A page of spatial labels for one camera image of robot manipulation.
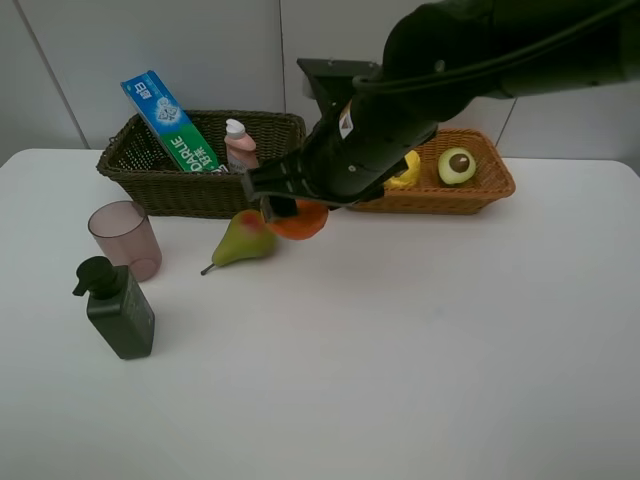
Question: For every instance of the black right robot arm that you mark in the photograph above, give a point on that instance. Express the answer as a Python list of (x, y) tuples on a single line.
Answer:
[(436, 61)]

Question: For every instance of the dark brown wicker basket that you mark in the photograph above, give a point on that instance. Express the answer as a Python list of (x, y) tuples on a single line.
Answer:
[(138, 163)]

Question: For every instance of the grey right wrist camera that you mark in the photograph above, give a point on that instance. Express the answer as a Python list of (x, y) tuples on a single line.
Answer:
[(329, 82)]

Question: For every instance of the blue green toothpaste box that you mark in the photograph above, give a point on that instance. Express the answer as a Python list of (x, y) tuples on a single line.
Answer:
[(170, 124)]

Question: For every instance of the halved avocado with pit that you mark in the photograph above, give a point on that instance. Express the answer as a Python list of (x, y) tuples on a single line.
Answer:
[(456, 166)]

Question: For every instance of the dark green pump bottle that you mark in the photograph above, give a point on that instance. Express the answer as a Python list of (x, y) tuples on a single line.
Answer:
[(116, 307)]

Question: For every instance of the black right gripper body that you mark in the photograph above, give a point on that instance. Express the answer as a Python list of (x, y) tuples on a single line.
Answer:
[(360, 138)]

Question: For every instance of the pink bottle white cap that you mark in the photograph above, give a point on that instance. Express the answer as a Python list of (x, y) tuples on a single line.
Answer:
[(241, 152)]

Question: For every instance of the orange wicker basket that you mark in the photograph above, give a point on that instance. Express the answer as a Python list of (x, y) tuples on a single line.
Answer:
[(491, 182)]

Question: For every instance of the orange tangerine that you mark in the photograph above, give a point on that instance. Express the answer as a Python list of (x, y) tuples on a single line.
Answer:
[(311, 217)]

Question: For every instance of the translucent pink plastic cup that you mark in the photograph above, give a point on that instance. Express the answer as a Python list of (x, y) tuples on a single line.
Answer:
[(124, 233)]

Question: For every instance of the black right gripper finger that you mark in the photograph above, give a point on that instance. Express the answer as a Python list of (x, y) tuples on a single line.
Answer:
[(279, 183), (335, 203)]

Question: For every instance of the yellow lemon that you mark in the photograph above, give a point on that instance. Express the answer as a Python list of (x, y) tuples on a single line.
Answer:
[(410, 177)]

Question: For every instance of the green red pear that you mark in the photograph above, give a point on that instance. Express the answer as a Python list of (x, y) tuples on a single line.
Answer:
[(247, 237)]

